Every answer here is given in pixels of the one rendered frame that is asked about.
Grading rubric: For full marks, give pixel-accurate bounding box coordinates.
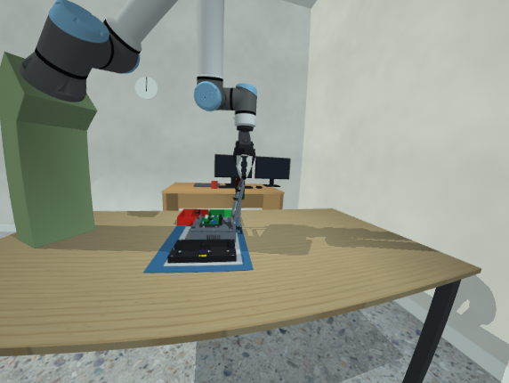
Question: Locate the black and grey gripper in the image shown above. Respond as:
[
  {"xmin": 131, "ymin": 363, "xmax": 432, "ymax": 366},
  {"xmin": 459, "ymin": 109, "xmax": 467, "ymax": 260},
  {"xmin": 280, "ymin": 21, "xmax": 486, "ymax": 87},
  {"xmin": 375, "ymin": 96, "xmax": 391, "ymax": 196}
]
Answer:
[{"xmin": 233, "ymin": 126, "xmax": 255, "ymax": 179}]

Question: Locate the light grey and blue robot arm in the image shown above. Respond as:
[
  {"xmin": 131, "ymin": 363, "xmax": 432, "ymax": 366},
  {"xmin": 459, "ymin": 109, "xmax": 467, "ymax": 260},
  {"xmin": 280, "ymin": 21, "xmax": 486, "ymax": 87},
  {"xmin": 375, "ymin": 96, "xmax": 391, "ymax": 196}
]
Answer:
[{"xmin": 19, "ymin": 0, "xmax": 257, "ymax": 127}]

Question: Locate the red bin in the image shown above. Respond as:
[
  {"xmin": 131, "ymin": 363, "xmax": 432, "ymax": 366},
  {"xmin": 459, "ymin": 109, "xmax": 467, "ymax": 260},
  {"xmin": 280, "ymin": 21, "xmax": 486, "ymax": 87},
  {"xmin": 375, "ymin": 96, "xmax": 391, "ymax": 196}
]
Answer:
[{"xmin": 177, "ymin": 209, "xmax": 208, "ymax": 225}]

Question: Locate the green bin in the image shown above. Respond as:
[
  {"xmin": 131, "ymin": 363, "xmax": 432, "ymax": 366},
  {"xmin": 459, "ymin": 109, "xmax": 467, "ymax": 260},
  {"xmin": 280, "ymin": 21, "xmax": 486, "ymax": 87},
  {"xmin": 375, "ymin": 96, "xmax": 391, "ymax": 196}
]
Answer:
[{"xmin": 208, "ymin": 209, "xmax": 232, "ymax": 217}]

